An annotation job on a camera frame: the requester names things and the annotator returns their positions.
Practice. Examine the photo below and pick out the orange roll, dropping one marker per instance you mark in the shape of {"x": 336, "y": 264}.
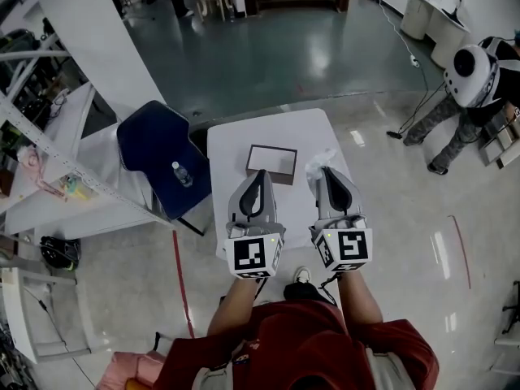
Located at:
{"x": 140, "y": 383}

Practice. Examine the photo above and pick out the person's red shirt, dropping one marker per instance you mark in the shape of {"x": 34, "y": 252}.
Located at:
{"x": 308, "y": 347}

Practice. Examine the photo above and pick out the pink toy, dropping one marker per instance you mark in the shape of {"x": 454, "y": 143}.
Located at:
{"x": 30, "y": 159}

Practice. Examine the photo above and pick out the clear plastic bag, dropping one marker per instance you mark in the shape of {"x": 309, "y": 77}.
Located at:
{"x": 319, "y": 163}

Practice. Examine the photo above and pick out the person's right forearm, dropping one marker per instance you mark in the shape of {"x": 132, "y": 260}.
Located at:
{"x": 359, "y": 299}

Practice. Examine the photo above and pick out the pink padded bag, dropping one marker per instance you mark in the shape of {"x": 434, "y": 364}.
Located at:
{"x": 122, "y": 368}

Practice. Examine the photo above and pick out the clear water bottle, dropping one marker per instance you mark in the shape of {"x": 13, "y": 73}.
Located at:
{"x": 182, "y": 174}

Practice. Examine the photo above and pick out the red floor tape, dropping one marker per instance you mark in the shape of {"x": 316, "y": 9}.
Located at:
{"x": 183, "y": 282}
{"x": 463, "y": 250}

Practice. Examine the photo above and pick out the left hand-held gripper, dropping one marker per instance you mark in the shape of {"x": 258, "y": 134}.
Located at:
{"x": 250, "y": 256}

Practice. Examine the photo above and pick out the person's left forearm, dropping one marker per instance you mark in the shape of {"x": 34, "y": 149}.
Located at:
{"x": 233, "y": 303}

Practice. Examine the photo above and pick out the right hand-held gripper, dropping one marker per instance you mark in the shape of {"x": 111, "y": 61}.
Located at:
{"x": 351, "y": 244}

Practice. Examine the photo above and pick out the person's black trousers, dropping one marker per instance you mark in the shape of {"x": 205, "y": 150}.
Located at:
{"x": 302, "y": 293}

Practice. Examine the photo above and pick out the white curved desk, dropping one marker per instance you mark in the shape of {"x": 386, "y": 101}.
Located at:
{"x": 430, "y": 18}

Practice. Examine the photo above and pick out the white metal frame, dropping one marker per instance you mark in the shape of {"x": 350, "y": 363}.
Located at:
{"x": 16, "y": 315}

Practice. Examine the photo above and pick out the wooden cabinet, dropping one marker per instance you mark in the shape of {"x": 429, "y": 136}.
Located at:
{"x": 503, "y": 140}

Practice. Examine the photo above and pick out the white paper strip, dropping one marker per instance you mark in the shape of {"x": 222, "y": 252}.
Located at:
{"x": 357, "y": 137}

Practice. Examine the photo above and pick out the dark box with white inside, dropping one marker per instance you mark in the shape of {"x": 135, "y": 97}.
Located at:
{"x": 272, "y": 159}

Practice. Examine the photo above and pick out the person's right white shoe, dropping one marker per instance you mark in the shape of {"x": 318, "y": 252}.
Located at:
{"x": 302, "y": 275}

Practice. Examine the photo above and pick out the white metal shelf rack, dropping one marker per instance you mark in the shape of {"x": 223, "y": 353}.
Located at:
{"x": 61, "y": 161}

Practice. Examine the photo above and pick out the dark blue chair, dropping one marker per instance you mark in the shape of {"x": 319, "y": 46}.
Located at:
{"x": 154, "y": 136}

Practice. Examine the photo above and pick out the white square table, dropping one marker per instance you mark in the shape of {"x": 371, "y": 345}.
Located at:
{"x": 264, "y": 128}

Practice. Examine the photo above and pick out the yellow green toy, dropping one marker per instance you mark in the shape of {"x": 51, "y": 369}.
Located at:
{"x": 75, "y": 187}

